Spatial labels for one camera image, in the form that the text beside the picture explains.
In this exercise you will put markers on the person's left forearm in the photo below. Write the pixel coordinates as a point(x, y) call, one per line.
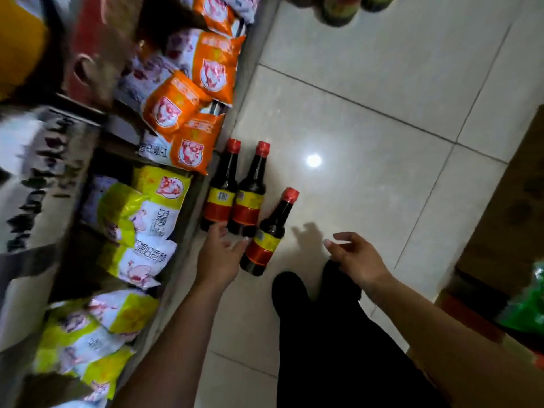
point(170, 356)

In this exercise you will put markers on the person's black trousers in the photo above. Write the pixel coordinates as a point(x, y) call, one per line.
point(331, 356)

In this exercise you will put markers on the person's right forearm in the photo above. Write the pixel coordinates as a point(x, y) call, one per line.
point(459, 344)

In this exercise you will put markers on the handwritten white price tag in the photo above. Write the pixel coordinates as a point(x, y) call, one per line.
point(34, 165)

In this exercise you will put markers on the person's right hand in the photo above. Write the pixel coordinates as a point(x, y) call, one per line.
point(361, 259)

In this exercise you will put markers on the person's left hand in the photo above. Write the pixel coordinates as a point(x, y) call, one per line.
point(219, 263)

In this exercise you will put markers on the row of short sauce jars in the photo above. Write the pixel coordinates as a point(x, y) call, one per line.
point(21, 46)

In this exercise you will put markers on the red-cap soy bottle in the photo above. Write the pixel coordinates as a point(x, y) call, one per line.
point(248, 199)
point(219, 199)
point(265, 242)

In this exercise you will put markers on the row of seasoning sachets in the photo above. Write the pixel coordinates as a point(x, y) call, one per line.
point(170, 106)

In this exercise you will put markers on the red yellow printed carton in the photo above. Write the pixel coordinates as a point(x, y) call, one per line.
point(467, 314)

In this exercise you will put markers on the brown carton dark print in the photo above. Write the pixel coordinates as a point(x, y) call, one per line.
point(510, 208)

